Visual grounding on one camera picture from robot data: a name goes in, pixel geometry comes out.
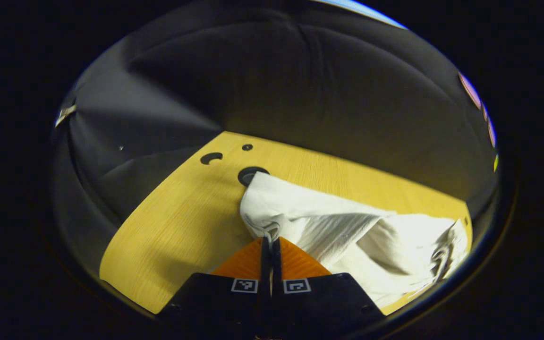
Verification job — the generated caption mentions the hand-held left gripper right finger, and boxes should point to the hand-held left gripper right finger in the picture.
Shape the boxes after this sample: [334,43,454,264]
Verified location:
[272,238,387,333]

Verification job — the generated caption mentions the white jeans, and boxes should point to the white jeans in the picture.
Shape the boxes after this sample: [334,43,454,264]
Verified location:
[240,171,470,310]

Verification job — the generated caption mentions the black backdrop cloth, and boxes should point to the black backdrop cloth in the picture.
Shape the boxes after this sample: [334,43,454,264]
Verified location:
[50,0,499,246]

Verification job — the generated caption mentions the silver clip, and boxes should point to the silver clip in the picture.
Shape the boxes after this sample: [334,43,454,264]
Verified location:
[55,105,77,128]

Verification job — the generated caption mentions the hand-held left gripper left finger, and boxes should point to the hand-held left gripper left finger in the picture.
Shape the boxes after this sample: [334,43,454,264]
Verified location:
[158,238,272,331]

